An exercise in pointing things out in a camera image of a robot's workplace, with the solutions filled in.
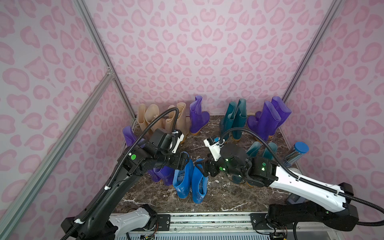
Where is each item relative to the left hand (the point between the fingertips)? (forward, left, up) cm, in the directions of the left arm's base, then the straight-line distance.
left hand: (183, 157), depth 65 cm
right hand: (-2, -8, 0) cm, 8 cm away
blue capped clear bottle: (+9, -59, -9) cm, 60 cm away
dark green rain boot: (+26, -24, -4) cm, 35 cm away
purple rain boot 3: (+39, -7, -18) cm, 43 cm away
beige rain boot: (+21, +24, -5) cm, 33 cm away
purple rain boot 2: (+13, +28, -3) cm, 31 cm away
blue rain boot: (-7, 0, -7) cm, 10 cm away
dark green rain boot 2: (+4, -31, -2) cm, 32 cm away
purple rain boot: (-5, +8, -5) cm, 11 cm away
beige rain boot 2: (+23, +9, -3) cm, 25 cm away
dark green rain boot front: (+26, -31, -5) cm, 41 cm away
